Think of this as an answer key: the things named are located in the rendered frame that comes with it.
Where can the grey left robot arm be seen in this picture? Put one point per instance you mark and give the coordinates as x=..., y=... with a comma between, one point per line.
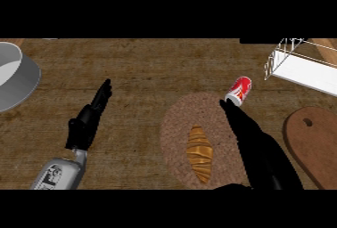
x=59, y=173

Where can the grey metal pot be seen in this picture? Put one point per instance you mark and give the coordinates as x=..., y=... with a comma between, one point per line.
x=15, y=77

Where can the brown woven oval placemat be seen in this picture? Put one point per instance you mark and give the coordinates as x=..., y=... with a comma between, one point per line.
x=175, y=139

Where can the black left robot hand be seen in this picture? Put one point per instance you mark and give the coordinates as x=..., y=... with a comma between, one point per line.
x=87, y=121

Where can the golden brown croissant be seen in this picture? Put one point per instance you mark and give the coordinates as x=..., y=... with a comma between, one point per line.
x=200, y=153

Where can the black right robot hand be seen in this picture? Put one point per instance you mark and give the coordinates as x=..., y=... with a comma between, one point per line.
x=259, y=148

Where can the red and white can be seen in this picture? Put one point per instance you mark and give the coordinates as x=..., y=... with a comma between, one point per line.
x=238, y=89

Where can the brown wooden cutting board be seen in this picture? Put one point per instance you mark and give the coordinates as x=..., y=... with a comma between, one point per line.
x=314, y=145

